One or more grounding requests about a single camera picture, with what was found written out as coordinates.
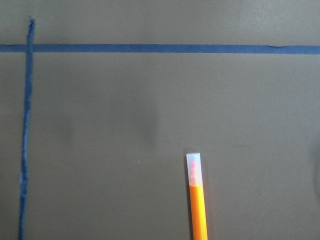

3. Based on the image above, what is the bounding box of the orange highlighter pen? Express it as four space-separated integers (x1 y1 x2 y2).
186 152 208 240

